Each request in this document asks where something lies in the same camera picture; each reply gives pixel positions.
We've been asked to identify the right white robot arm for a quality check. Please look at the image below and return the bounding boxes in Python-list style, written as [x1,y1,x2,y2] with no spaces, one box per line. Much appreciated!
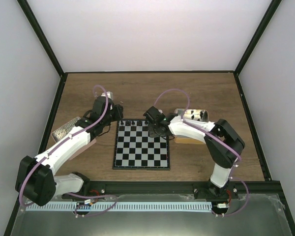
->
[143,106,245,198]

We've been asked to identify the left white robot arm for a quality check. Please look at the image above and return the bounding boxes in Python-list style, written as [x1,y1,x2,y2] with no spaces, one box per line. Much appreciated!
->
[15,91,123,206]

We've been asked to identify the yellow tin of black pieces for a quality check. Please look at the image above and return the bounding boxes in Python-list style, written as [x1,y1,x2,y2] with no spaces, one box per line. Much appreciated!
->
[175,109,209,145]

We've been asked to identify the pink tin of white pieces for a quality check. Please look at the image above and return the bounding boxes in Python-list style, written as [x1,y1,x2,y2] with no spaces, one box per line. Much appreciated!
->
[51,117,96,160]

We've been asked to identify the black and white chessboard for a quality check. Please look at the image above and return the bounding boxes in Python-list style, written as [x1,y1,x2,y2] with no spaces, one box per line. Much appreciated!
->
[113,119,170,170]

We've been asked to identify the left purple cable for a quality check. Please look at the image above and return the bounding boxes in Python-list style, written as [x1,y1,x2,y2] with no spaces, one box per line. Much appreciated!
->
[19,85,114,206]

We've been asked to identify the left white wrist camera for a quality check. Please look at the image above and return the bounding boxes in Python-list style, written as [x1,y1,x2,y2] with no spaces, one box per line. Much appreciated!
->
[106,91,113,100]

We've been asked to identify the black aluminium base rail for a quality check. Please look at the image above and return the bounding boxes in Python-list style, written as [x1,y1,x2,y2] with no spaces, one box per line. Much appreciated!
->
[81,181,211,197]

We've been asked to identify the black cage frame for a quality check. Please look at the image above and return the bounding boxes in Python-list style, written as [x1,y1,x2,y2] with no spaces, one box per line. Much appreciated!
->
[3,0,295,236]

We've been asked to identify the light blue slotted cable duct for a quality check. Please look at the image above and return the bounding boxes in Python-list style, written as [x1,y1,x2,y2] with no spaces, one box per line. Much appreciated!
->
[26,202,212,213]

